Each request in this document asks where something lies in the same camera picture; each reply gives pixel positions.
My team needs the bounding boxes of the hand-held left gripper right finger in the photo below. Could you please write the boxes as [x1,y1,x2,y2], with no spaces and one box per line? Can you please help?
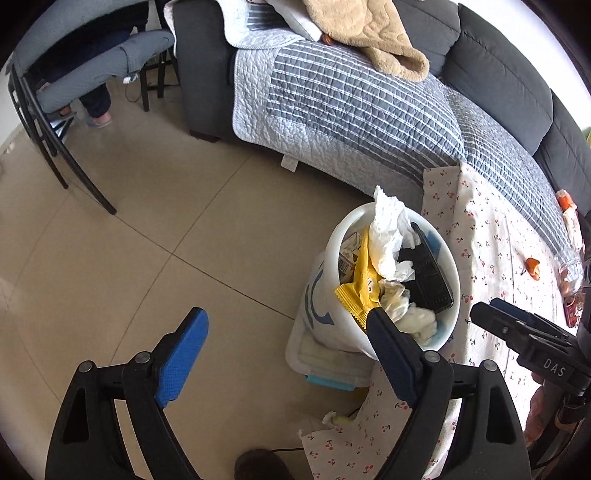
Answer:
[366,307,532,480]

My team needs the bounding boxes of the yellow foil wrapper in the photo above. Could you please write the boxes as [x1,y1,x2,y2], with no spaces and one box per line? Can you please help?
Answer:
[335,228,384,330]

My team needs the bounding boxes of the white paper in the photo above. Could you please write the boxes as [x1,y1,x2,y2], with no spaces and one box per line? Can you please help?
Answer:
[368,185,419,282]

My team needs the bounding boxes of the white cloth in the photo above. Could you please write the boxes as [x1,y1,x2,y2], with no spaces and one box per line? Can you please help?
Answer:
[249,0,324,40]

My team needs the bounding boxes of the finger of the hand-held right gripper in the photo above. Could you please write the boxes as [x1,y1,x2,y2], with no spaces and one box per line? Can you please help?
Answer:
[490,298,573,339]
[470,302,536,347]

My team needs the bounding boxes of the clear plastic storage box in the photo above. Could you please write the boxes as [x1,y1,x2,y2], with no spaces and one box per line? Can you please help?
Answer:
[285,251,375,393]

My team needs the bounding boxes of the orange white packet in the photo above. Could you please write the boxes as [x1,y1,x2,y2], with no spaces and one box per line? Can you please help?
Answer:
[556,189,580,241]

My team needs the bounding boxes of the grey striped quilt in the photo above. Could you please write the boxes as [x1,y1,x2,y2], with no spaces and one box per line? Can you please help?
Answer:
[217,0,583,250]

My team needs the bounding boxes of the black plastic tray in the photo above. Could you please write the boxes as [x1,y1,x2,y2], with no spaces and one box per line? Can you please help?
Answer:
[397,222,454,309]

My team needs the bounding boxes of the dark slipper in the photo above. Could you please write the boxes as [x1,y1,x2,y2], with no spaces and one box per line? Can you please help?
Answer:
[234,449,296,480]

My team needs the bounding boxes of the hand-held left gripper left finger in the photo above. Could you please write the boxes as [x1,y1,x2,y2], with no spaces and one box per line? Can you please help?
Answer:
[45,307,209,480]

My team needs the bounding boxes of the white plastic bin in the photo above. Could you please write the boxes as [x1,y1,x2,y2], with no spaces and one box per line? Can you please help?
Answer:
[323,200,462,361]

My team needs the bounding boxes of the grey cushioned chair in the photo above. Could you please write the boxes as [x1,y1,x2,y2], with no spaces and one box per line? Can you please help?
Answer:
[9,0,176,215]

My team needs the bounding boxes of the dark grey sofa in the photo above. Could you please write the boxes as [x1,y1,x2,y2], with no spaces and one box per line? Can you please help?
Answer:
[173,0,591,217]

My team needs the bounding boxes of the beige fleece blanket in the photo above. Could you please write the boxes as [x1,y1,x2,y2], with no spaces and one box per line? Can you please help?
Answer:
[302,0,430,83]

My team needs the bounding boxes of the yellowish tissue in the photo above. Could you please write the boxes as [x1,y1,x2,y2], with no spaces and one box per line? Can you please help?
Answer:
[379,279,438,344]

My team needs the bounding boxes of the person's right hand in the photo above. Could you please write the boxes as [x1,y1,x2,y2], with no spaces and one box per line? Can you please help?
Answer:
[524,376,578,446]

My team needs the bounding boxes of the cherry print tablecloth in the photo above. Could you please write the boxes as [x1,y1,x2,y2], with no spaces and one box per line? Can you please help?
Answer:
[300,164,583,480]

